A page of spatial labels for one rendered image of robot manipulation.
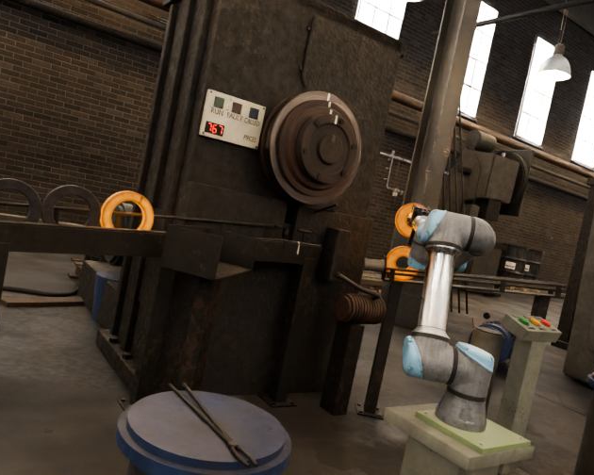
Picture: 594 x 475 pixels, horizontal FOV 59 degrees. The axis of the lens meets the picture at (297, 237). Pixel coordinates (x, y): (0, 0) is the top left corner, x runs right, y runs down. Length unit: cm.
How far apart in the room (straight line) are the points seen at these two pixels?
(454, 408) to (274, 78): 146
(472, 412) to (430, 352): 21
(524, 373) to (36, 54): 714
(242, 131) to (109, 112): 605
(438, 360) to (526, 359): 65
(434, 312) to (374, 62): 139
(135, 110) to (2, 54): 178
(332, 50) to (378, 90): 32
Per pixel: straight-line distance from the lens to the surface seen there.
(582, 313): 451
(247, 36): 229
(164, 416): 105
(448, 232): 172
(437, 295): 168
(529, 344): 222
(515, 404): 227
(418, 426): 167
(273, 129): 213
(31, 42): 809
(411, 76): 1124
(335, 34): 253
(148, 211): 196
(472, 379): 168
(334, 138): 218
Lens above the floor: 85
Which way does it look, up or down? 3 degrees down
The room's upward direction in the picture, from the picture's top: 12 degrees clockwise
